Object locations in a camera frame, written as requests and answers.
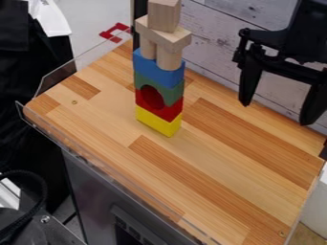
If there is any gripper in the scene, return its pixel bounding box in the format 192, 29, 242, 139
230, 27, 327, 126

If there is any green arch block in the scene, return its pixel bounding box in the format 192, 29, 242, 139
132, 70, 187, 107

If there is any red arch block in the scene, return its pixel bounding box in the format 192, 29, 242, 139
134, 84, 185, 123

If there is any wooden cylinder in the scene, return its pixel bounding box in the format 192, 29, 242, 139
155, 42, 185, 72
139, 36, 159, 61

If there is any flat wooden block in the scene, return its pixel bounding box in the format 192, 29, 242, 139
132, 13, 195, 55

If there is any yellow block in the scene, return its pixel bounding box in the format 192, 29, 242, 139
134, 104, 185, 139

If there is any blue block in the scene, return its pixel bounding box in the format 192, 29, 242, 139
131, 47, 188, 90

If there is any wooden cube block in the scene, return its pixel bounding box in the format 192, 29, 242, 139
145, 0, 185, 34

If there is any grey metal cabinet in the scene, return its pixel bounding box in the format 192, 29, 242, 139
59, 148, 203, 245

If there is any black cable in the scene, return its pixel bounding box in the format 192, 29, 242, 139
0, 169, 51, 238

